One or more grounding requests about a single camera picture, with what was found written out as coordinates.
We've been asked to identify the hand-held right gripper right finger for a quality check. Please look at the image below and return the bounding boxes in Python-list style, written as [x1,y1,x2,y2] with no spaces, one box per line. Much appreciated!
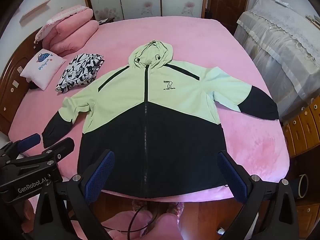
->
[217,151,300,240]

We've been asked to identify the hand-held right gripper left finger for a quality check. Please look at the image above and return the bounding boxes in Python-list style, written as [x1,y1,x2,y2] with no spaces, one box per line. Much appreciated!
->
[32,150,115,240]

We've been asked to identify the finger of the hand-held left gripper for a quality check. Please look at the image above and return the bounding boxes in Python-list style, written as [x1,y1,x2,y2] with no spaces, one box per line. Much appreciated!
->
[5,138,75,173]
[0,134,42,160]

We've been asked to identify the green and black hooded jacket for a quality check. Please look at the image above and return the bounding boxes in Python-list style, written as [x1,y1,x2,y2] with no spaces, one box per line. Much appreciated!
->
[42,39,280,199]

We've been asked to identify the wooden headboard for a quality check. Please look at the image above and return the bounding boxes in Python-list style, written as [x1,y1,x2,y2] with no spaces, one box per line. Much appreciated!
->
[0,34,38,137]

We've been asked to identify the dark cylinder with white rim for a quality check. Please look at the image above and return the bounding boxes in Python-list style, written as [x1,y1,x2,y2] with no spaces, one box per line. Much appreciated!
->
[291,174,309,199]

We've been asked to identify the white printed cushion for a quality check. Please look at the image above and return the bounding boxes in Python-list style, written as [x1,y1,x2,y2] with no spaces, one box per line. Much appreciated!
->
[20,49,67,91]

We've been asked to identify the black and white patterned cloth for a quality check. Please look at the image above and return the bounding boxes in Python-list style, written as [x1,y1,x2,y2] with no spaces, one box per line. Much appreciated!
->
[55,53,105,93]

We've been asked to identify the person's pink trousers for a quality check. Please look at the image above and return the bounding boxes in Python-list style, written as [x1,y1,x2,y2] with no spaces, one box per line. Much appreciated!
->
[100,210,180,240]

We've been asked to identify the wooden drawer cabinet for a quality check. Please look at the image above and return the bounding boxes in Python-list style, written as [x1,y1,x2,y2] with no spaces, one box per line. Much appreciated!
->
[282,100,320,235]

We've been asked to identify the pink folded quilt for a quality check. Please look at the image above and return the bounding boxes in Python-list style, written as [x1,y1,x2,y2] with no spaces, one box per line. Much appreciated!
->
[44,8,100,55]

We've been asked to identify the pink lace-trimmed pillow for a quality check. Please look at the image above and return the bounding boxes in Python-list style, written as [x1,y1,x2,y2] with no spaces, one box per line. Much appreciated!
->
[34,5,90,43]

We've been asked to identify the dark bedside object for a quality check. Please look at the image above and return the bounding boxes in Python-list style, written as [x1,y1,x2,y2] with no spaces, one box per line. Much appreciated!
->
[96,17,115,26]

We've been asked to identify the pink bed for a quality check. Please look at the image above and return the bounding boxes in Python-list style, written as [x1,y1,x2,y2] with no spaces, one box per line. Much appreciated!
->
[7,17,290,203]

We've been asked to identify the brown wooden door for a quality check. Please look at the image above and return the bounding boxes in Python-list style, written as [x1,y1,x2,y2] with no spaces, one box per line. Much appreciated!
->
[205,0,252,28]

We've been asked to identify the black cable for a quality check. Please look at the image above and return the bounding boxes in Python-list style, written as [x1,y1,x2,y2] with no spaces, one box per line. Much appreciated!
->
[126,200,160,240]

